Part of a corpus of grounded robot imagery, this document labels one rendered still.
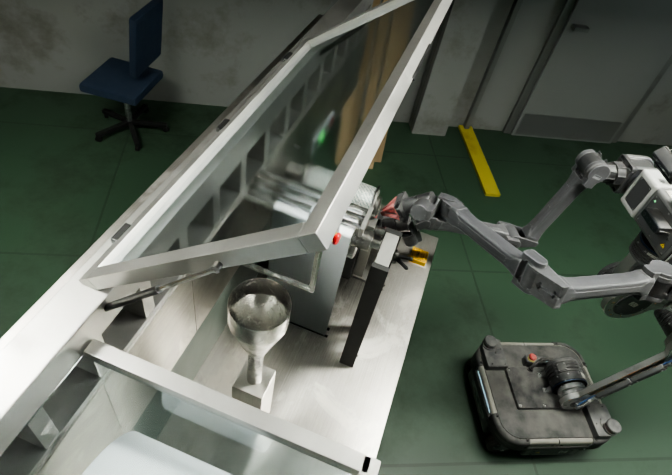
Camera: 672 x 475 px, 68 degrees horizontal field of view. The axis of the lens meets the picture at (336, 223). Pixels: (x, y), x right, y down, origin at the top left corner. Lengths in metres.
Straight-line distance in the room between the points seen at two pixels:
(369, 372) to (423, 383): 1.11
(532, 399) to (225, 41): 3.13
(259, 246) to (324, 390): 1.11
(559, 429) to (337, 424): 1.38
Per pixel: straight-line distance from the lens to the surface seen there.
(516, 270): 1.51
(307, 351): 1.79
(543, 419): 2.78
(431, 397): 2.86
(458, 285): 3.33
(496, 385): 2.74
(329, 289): 1.61
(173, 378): 0.96
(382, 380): 1.79
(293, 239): 0.63
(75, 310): 1.00
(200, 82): 4.26
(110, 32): 4.20
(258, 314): 1.25
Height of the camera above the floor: 2.46
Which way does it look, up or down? 46 degrees down
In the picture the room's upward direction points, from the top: 13 degrees clockwise
